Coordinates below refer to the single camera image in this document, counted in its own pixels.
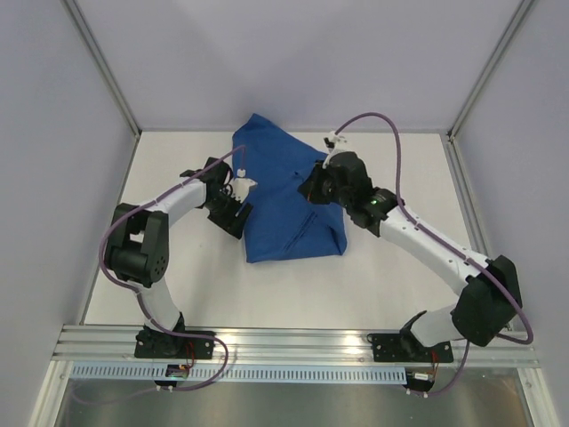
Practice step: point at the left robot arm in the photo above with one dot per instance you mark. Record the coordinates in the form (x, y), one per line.
(135, 251)

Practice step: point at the aluminium frame post left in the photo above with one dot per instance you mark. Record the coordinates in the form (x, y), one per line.
(78, 19)

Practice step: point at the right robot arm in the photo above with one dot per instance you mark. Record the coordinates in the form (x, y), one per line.
(487, 289)

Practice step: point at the aluminium frame post right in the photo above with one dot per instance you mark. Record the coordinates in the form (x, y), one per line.
(500, 50)

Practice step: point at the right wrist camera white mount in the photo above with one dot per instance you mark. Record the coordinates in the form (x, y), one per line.
(335, 144)

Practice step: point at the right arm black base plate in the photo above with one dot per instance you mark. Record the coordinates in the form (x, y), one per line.
(391, 347)

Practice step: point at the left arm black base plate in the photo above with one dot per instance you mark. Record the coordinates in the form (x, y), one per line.
(152, 344)

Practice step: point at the blue surgical drape cloth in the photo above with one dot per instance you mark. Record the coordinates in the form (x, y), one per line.
(283, 225)

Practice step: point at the aluminium frame post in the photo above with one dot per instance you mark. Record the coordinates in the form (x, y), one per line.
(500, 50)
(78, 19)

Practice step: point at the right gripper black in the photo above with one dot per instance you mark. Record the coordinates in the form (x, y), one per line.
(314, 187)

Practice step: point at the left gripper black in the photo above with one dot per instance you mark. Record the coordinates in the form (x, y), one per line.
(231, 223)

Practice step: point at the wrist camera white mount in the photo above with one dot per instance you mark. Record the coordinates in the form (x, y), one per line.
(241, 185)
(335, 144)

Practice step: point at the aluminium side rail right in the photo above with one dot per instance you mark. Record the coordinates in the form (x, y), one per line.
(466, 197)

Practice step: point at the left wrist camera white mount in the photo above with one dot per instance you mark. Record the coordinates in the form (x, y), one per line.
(241, 185)

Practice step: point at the slotted cable duct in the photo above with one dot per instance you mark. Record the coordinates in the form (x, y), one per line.
(252, 373)

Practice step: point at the aluminium front rail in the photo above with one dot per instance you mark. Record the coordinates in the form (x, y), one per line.
(281, 346)

